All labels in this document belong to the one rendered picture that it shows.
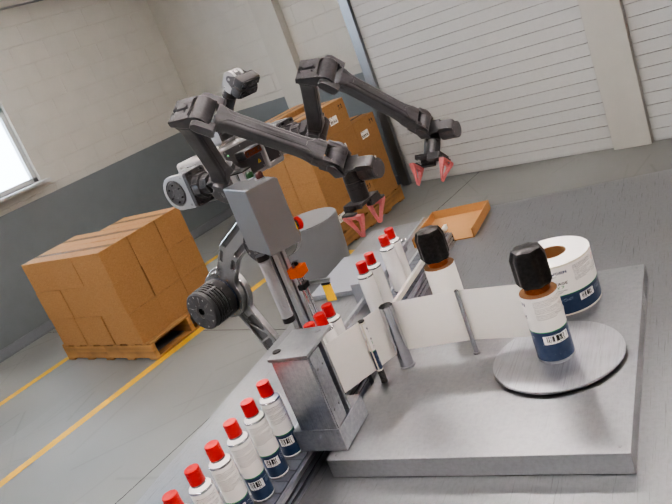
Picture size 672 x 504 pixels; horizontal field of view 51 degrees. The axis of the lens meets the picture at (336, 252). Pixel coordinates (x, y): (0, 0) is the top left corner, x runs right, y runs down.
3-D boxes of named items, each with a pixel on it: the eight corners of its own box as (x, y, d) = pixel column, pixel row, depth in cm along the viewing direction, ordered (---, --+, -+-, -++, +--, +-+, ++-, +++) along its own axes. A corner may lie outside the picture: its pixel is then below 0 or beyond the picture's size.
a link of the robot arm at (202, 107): (169, 88, 194) (157, 118, 190) (214, 91, 190) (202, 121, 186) (226, 176, 232) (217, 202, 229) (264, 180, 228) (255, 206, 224)
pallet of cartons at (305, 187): (342, 254, 588) (291, 125, 554) (270, 263, 639) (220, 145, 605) (406, 197, 675) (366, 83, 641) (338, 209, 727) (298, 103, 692)
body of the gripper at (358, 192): (380, 195, 205) (372, 172, 202) (362, 210, 198) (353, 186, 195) (363, 198, 209) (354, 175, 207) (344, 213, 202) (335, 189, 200)
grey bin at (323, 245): (343, 315, 468) (309, 232, 450) (293, 317, 498) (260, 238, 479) (378, 282, 500) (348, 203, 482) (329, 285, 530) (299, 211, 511)
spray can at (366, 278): (386, 322, 222) (364, 264, 216) (371, 324, 224) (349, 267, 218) (391, 314, 226) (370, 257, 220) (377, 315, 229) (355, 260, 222)
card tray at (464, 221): (474, 237, 276) (471, 227, 275) (414, 248, 289) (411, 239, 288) (490, 208, 301) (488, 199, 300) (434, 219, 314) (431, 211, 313)
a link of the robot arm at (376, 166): (331, 142, 197) (323, 167, 194) (363, 134, 190) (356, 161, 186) (355, 165, 205) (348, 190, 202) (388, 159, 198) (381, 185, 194)
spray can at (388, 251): (406, 292, 238) (386, 237, 232) (392, 294, 240) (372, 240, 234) (411, 284, 242) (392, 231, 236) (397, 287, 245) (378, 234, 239)
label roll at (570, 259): (547, 281, 208) (534, 237, 203) (613, 281, 193) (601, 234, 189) (515, 316, 195) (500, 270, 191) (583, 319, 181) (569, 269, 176)
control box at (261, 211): (272, 256, 186) (244, 191, 181) (248, 250, 201) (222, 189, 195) (303, 239, 190) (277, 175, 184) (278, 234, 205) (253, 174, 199)
